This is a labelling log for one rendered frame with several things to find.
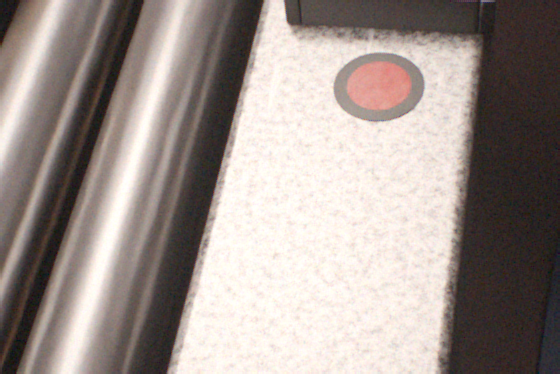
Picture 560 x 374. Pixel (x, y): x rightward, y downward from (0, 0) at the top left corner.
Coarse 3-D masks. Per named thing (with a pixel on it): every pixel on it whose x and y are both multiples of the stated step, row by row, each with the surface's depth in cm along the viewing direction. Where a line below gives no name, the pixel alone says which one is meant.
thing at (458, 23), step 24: (288, 0) 43; (312, 0) 43; (336, 0) 43; (360, 0) 42; (384, 0) 42; (408, 0) 42; (432, 0) 42; (456, 0) 42; (480, 0) 42; (312, 24) 44; (336, 24) 44; (360, 24) 43; (384, 24) 43; (408, 24) 43; (432, 24) 43; (456, 24) 43; (480, 24) 42
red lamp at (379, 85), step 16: (368, 64) 42; (384, 64) 42; (352, 80) 42; (368, 80) 42; (384, 80) 42; (400, 80) 42; (352, 96) 42; (368, 96) 42; (384, 96) 41; (400, 96) 41
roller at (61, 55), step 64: (64, 0) 46; (128, 0) 48; (0, 64) 44; (64, 64) 44; (0, 128) 42; (64, 128) 43; (0, 192) 40; (64, 192) 43; (0, 256) 39; (0, 320) 39
